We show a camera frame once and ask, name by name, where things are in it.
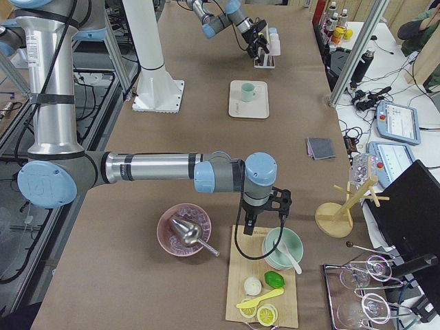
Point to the black monitor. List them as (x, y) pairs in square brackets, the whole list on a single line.
[(409, 220)]

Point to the white wire cup rack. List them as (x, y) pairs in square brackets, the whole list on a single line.
[(264, 60)]

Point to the pink bowl with ice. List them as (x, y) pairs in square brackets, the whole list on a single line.
[(169, 240)]

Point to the grey folded cloth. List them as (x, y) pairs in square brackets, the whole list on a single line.
[(320, 148)]

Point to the white ceramic spoon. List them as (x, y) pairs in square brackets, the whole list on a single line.
[(282, 247)]

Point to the crystal glass on stand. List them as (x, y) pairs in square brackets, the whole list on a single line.
[(363, 166)]

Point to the blue teach pendant near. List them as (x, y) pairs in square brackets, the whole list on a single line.
[(392, 160)]

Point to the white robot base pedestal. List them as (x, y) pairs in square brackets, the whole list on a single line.
[(156, 89)]

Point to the wooden mug tree stand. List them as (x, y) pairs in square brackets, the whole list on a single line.
[(335, 219)]

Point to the green cup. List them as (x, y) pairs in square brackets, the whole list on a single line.
[(248, 92)]

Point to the green lime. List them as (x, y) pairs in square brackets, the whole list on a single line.
[(274, 279)]

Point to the metal ice scoop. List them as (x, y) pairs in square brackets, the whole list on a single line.
[(190, 233)]

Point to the blue teach pendant far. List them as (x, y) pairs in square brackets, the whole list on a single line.
[(398, 122)]

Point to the aluminium frame post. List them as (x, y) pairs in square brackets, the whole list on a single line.
[(360, 44)]

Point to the black glass rack tray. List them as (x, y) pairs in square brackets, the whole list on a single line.
[(356, 278)]

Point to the black water bottle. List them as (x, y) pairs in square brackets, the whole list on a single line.
[(363, 65)]

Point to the mint green top bowl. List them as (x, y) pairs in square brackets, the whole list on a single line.
[(277, 259)]

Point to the clear wine glass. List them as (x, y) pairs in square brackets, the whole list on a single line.
[(368, 312)]

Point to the pink cup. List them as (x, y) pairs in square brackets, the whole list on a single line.
[(275, 47)]

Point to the lemon half slice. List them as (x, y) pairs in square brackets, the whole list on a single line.
[(267, 315)]

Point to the yellow plastic knife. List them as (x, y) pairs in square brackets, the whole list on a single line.
[(255, 301)]

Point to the cream white cup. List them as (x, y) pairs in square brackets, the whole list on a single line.
[(273, 37)]

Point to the blue teach pendant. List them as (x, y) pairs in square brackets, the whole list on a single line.
[(398, 122), (392, 160)]

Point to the white rabbit tray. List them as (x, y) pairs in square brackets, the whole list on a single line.
[(257, 109)]

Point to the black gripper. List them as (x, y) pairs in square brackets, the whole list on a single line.
[(251, 38), (251, 212)]

